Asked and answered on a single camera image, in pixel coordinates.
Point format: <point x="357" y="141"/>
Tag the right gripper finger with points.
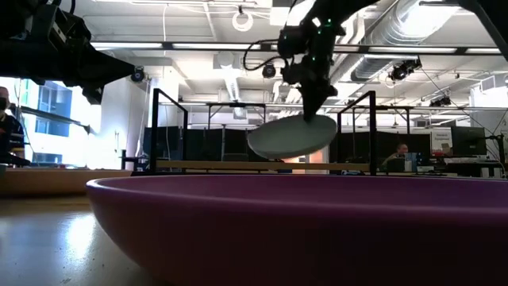
<point x="313" y="105"/>

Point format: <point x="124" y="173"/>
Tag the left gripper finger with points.
<point x="103" y="71"/>

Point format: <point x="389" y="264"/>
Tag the light blue plate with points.
<point x="285" y="139"/>

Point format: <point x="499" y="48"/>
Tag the purple plate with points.
<point x="297" y="230"/>

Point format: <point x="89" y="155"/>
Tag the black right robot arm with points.
<point x="341" y="8"/>

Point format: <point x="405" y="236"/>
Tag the person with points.
<point x="10" y="131"/>
<point x="401" y="150"/>

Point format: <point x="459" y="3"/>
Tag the long ceiling light strip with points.
<point x="178" y="45"/>
<point x="412" y="50"/>

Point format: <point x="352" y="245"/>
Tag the black partition screen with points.
<point x="202" y="145"/>
<point x="389" y="139"/>

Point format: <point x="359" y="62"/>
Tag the wooden neighbouring table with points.
<point x="59" y="182"/>

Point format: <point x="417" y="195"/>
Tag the black office monitor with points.
<point x="468" y="141"/>

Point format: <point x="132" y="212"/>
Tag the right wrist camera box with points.
<point x="289" y="41"/>

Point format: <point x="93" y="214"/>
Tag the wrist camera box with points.
<point x="59" y="28"/>
<point x="289" y="41"/>

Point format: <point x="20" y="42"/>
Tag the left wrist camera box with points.
<point x="59" y="28"/>

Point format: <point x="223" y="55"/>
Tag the black frame wooden shelf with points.
<point x="262" y="165"/>

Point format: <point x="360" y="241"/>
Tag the silver ventilation duct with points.
<point x="397" y="35"/>

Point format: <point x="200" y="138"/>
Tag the black aluminium rig frame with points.
<point x="492" y="20"/>

